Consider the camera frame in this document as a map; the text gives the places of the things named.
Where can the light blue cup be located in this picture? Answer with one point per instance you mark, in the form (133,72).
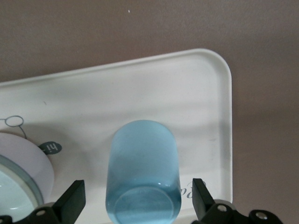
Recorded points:
(142,168)

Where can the cream rabbit print tray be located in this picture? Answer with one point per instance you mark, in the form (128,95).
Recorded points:
(140,93)

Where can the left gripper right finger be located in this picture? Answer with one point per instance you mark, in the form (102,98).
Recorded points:
(205,200)

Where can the white bowl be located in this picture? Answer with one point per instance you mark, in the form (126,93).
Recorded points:
(25,168)

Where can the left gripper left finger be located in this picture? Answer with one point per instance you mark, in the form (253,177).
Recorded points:
(70,200)

